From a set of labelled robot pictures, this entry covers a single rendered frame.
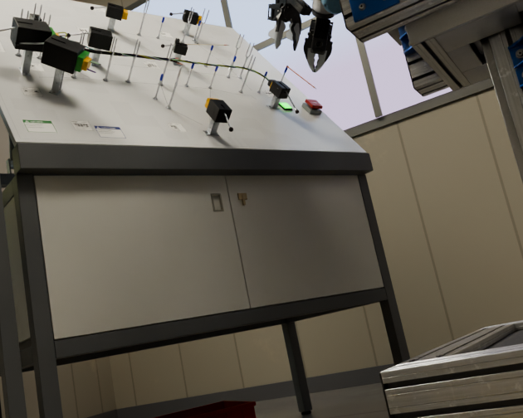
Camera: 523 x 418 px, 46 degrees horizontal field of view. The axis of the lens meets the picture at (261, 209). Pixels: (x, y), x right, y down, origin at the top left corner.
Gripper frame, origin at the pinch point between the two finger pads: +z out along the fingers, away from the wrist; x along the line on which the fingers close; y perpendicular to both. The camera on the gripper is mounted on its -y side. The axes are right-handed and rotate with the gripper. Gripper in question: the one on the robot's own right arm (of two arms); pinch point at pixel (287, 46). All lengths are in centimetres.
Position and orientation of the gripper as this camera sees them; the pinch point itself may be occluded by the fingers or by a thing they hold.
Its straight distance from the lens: 217.2
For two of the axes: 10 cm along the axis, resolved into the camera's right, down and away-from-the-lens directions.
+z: -0.7, 9.7, 2.2
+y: -6.7, -2.1, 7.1
